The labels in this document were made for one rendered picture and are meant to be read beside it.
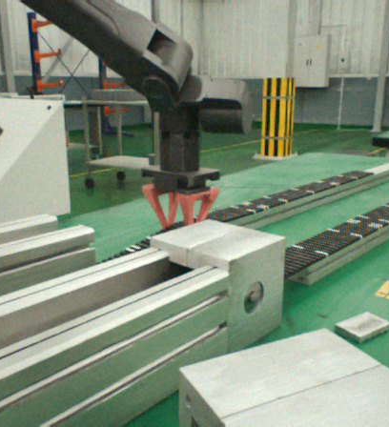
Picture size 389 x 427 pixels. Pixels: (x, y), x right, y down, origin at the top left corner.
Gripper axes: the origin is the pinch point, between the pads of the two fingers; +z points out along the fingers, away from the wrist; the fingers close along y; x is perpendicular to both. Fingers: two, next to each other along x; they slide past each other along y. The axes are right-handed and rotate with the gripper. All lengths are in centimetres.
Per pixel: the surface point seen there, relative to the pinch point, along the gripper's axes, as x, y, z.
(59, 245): -23.4, 5.1, -4.6
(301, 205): 32.5, 1.4, 2.1
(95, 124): 348, -494, 32
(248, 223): 15.2, 1.3, 2.0
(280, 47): 527, -325, -66
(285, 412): -33, 38, -6
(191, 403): -33.8, 33.5, -5.2
